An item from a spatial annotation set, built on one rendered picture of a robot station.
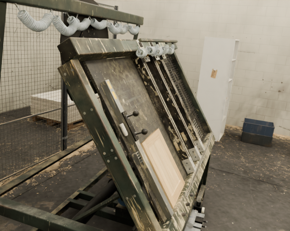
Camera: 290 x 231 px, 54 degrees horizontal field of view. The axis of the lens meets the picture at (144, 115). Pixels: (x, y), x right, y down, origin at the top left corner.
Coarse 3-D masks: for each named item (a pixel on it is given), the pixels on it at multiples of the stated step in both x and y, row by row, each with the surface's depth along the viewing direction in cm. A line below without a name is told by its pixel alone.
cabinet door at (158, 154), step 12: (156, 132) 214; (144, 144) 189; (156, 144) 206; (156, 156) 199; (168, 156) 217; (156, 168) 191; (168, 168) 208; (168, 180) 200; (180, 180) 218; (168, 192) 192; (180, 192) 209
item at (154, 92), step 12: (156, 48) 228; (144, 60) 232; (144, 72) 234; (156, 96) 235; (156, 108) 237; (168, 120) 236; (168, 132) 239; (180, 144) 237; (180, 156) 240; (192, 168) 238
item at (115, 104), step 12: (108, 96) 174; (120, 108) 176; (120, 120) 175; (132, 144) 176; (144, 156) 178; (144, 168) 177; (156, 180) 180; (156, 192) 178; (168, 204) 181; (168, 216) 179
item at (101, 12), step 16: (0, 0) 156; (16, 0) 162; (32, 0) 173; (48, 0) 187; (64, 0) 202; (0, 16) 160; (96, 16) 248; (112, 16) 274; (128, 16) 309; (0, 32) 163; (0, 48) 166; (0, 64) 170; (112, 128) 264; (128, 160) 264; (96, 208) 179
